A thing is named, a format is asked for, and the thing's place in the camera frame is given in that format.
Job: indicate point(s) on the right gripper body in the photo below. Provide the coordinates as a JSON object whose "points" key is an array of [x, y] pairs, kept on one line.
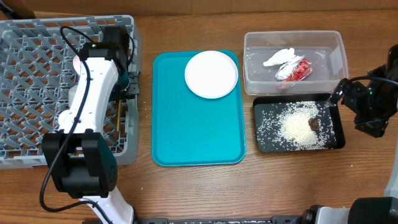
{"points": [[372, 108]]}

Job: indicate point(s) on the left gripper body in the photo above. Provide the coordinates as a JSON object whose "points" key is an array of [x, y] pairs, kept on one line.
{"points": [[132, 84]]}

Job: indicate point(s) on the wooden chopstick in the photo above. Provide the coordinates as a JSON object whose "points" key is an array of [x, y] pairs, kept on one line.
{"points": [[119, 115]]}

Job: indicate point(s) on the brown food scrap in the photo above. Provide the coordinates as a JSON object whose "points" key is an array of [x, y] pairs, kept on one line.
{"points": [[314, 124]]}

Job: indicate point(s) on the white paper cup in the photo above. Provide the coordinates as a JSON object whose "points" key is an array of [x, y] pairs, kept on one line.
{"points": [[65, 121]]}

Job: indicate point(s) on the red snack wrapper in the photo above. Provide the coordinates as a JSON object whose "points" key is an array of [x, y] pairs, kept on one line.
{"points": [[294, 71]]}

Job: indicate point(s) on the large white round plate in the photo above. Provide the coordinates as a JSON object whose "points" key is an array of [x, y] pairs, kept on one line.
{"points": [[211, 74]]}

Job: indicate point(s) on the white rice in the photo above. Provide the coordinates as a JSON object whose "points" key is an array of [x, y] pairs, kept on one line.
{"points": [[283, 127]]}

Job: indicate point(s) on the white tissue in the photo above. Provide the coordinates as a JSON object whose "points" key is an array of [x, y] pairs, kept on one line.
{"points": [[286, 58]]}

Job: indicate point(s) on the grey bowl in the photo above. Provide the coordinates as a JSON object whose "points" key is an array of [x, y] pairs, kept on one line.
{"points": [[71, 95]]}

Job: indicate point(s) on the pink small bowl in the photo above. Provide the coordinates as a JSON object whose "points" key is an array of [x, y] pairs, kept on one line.
{"points": [[77, 64]]}

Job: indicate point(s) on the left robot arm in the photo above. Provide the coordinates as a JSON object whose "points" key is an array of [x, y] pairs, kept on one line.
{"points": [[82, 168]]}

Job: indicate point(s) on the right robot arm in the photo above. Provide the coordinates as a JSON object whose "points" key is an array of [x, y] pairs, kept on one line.
{"points": [[363, 210]]}

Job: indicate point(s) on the black food waste tray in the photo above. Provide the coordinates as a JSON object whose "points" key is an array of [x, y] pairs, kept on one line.
{"points": [[334, 111]]}

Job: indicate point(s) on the clear plastic waste bin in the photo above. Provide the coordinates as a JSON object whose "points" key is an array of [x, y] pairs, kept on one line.
{"points": [[324, 50]]}

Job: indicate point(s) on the teal plastic serving tray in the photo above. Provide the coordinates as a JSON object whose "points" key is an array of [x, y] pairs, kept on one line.
{"points": [[188, 130]]}

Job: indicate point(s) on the grey plastic dish rack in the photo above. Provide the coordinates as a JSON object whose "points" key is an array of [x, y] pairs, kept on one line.
{"points": [[36, 75]]}

